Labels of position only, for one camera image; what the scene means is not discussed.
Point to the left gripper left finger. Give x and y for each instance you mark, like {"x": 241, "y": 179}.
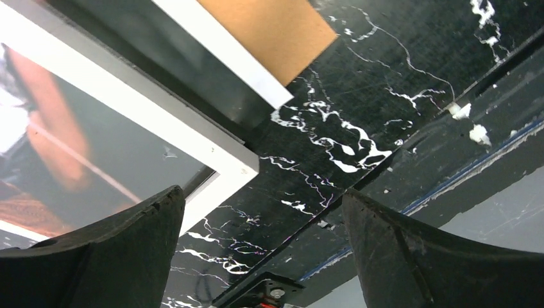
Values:
{"x": 120, "y": 261}

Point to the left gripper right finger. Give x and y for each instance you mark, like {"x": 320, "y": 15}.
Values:
{"x": 403, "y": 262}

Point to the white wooden photo frame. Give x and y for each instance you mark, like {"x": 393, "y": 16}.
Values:
{"x": 85, "y": 135}

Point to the printed colour photo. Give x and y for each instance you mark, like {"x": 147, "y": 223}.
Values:
{"x": 185, "y": 49}

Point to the brown fibreboard backing board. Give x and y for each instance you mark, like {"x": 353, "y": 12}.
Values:
{"x": 284, "y": 36}

